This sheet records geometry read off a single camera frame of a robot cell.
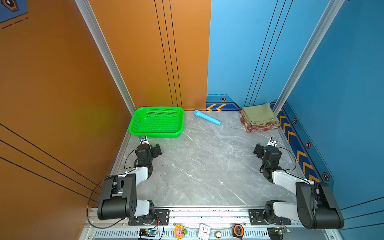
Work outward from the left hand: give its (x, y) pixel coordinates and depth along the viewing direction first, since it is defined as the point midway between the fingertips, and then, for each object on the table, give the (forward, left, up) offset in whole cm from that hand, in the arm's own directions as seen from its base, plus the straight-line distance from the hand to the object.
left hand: (150, 144), depth 92 cm
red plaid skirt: (+17, -72, -3) cm, 74 cm away
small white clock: (-44, -33, -5) cm, 55 cm away
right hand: (-1, -71, +2) cm, 71 cm away
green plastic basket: (+24, +1, -6) cm, 25 cm away
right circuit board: (-44, -68, -8) cm, 81 cm away
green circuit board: (-44, -6, -9) cm, 45 cm away
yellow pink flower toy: (-44, -22, -3) cm, 49 cm away
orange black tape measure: (-43, -48, -3) cm, 65 cm away
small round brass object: (-45, -39, -3) cm, 60 cm away
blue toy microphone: (+32, -30, -4) cm, 44 cm away
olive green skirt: (+27, -75, +1) cm, 80 cm away
